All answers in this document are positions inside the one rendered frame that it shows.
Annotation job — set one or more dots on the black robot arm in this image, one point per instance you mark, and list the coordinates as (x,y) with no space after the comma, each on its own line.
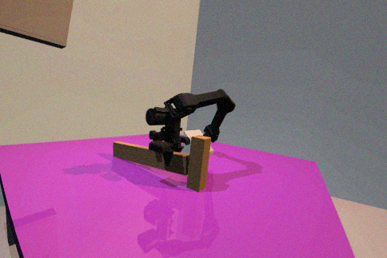
(187,103)

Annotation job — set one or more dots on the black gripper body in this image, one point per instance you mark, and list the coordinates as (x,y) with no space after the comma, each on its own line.
(171,138)

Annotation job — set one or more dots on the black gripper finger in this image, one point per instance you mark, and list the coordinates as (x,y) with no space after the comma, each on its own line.
(177,149)
(167,156)

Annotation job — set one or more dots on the brown wooden post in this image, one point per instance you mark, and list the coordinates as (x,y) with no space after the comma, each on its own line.
(198,163)

